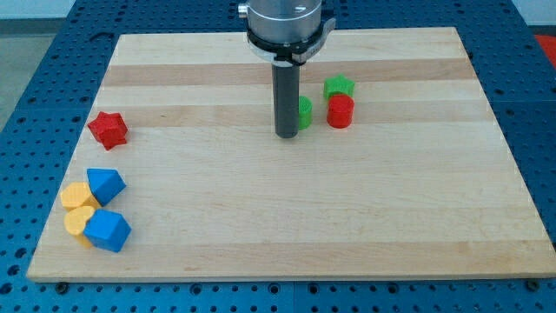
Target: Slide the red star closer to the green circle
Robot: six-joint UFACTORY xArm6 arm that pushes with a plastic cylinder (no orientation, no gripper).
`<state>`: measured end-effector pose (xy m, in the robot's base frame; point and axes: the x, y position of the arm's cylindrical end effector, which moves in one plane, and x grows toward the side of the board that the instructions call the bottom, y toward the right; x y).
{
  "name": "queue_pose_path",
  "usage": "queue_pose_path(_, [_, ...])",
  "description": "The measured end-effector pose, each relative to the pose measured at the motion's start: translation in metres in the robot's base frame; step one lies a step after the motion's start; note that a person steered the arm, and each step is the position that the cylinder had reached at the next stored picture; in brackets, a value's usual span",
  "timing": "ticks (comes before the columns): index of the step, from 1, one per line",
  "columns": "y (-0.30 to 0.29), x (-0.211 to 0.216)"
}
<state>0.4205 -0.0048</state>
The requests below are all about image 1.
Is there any green star block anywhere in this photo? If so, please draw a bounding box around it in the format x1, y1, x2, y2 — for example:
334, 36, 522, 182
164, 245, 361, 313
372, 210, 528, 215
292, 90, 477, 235
323, 74, 355, 99

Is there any blue triangular block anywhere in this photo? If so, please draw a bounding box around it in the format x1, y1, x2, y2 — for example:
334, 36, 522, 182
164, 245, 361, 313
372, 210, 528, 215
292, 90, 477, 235
86, 168, 126, 206

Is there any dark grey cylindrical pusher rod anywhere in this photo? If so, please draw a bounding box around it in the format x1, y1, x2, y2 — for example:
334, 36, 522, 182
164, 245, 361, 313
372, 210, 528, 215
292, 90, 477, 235
272, 65, 300, 139

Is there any yellow hexagon block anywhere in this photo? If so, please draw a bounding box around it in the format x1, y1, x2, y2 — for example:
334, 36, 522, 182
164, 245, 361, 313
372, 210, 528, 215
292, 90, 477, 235
60, 182, 101, 211

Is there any green cylinder block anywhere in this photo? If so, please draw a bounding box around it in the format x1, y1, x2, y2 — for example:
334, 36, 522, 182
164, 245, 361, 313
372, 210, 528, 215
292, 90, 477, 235
299, 96, 313, 130

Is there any blue cube block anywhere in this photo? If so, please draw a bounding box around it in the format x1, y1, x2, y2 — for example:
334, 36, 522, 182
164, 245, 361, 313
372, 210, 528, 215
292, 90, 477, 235
84, 210, 131, 253

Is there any red star block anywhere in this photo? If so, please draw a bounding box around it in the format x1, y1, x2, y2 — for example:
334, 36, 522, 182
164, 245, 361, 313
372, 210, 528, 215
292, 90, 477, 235
87, 111, 128, 150

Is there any red cylinder block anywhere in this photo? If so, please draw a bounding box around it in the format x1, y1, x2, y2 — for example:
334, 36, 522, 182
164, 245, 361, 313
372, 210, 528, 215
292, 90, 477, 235
327, 94, 354, 129

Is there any light wooden board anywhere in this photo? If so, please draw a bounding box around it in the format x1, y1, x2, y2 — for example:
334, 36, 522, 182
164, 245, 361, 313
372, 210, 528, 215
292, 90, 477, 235
27, 27, 555, 283

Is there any yellow heart block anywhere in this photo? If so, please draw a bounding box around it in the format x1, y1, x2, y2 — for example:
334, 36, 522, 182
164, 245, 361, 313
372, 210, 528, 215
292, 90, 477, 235
63, 206, 96, 248

